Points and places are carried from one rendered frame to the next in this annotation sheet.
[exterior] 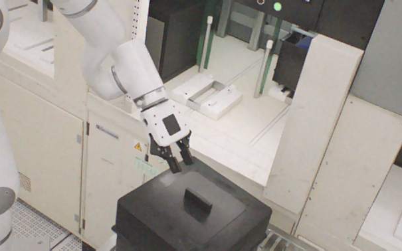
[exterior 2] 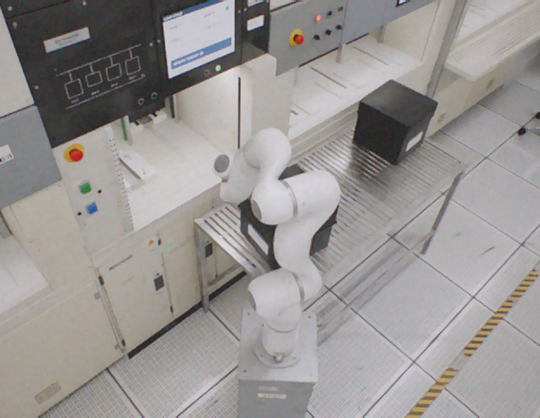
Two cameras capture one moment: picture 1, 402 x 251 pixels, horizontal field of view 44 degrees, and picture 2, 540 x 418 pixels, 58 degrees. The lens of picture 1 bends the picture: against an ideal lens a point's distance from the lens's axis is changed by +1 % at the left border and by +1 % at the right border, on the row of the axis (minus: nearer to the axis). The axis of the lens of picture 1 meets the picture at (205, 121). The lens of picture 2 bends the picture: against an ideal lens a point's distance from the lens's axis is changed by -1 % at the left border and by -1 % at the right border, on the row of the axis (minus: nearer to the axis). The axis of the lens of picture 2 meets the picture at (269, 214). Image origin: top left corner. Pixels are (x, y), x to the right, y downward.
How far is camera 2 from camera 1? 1.48 m
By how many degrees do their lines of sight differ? 54
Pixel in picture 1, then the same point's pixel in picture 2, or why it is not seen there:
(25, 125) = (33, 352)
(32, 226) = (84, 401)
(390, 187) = not seen: hidden behind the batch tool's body
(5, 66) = not seen: outside the picture
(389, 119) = (286, 76)
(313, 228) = not seen: hidden behind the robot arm
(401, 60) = (285, 43)
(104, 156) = (124, 280)
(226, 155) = (203, 181)
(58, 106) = (64, 298)
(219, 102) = (141, 166)
